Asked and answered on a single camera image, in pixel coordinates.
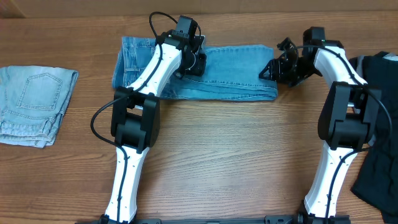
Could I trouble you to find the medium blue jeans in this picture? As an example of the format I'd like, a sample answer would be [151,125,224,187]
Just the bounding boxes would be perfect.
[112,36,278,101]

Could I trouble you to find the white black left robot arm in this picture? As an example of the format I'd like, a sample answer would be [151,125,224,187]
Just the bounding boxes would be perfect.
[94,16,206,223]

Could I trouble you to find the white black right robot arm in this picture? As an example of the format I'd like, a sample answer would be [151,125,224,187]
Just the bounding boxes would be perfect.
[259,27,386,224]

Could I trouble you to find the black cloth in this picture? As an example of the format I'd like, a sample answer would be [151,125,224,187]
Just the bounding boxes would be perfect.
[349,52,397,223]

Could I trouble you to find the folded light blue jeans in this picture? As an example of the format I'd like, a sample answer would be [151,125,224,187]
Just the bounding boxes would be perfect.
[1,66,79,148]

